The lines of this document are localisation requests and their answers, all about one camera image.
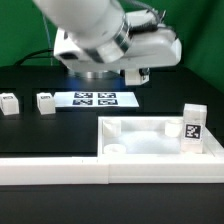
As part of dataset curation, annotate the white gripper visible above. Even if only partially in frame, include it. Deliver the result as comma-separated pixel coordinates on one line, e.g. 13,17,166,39
59,28,182,72

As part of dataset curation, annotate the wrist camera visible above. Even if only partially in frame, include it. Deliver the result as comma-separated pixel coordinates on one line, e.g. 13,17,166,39
54,29,88,61

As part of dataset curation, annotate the black cable with connector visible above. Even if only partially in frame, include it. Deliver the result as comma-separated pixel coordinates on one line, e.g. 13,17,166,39
13,14,56,67

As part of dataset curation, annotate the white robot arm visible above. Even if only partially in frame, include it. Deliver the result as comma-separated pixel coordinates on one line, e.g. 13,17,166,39
33,0,182,73

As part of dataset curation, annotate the white square tabletop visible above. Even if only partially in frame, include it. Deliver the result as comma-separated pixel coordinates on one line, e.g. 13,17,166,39
96,115,224,158

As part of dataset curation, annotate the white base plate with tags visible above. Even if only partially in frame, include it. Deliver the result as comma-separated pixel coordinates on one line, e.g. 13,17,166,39
54,91,139,107

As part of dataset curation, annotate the white U-shaped obstacle fence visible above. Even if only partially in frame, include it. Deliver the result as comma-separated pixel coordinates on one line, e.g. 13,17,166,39
0,143,224,186

